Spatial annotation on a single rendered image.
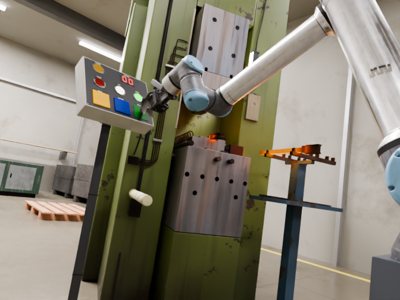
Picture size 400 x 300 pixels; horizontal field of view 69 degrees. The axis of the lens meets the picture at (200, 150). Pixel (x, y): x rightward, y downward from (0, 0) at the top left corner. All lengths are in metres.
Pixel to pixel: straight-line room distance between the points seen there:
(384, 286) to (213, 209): 0.95
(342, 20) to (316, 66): 4.15
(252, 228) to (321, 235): 2.56
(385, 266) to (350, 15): 0.61
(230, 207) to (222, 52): 0.90
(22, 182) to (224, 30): 5.93
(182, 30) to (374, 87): 1.37
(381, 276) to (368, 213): 3.38
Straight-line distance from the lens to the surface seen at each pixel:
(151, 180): 1.69
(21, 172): 7.09
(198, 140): 1.63
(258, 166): 1.94
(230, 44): 1.86
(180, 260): 1.59
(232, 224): 1.65
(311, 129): 4.68
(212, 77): 1.74
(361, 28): 0.85
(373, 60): 0.80
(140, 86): 1.54
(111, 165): 2.11
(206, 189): 1.57
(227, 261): 1.68
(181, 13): 1.99
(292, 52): 1.11
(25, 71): 9.28
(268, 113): 2.03
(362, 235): 4.25
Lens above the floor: 0.70
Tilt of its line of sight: 8 degrees up
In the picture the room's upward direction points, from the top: 8 degrees clockwise
